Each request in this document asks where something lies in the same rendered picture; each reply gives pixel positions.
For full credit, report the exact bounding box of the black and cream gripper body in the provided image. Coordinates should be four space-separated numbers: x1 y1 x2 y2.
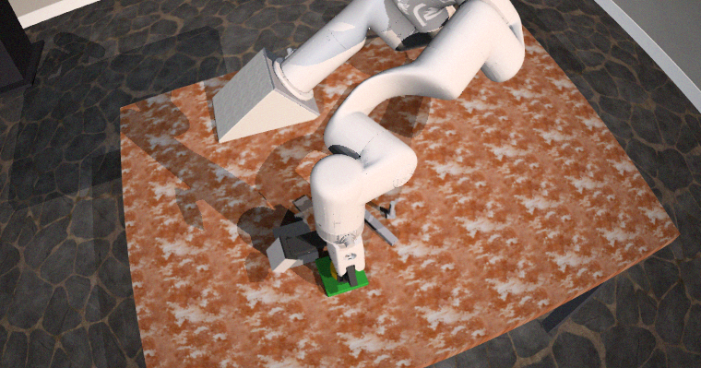
317 231 365 277

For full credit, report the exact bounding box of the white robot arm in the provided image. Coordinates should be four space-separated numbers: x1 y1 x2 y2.
267 0 525 273

